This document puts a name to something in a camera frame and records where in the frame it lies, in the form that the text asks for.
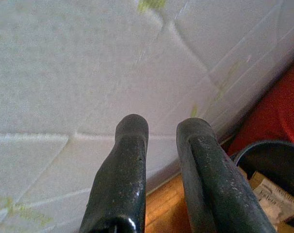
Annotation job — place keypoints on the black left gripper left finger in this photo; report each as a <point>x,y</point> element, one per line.
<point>122,174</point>

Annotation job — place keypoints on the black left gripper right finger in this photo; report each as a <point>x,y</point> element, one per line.
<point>215,184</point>

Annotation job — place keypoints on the dark round waste bin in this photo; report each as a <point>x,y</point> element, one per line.
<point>270,157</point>

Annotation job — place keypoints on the printed paper packaging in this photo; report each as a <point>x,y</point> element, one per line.
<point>275,199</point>

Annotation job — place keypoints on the long red cushion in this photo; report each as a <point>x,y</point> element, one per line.
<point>278,109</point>

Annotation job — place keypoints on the white quilted mattress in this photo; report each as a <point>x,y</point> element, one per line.
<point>64,72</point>

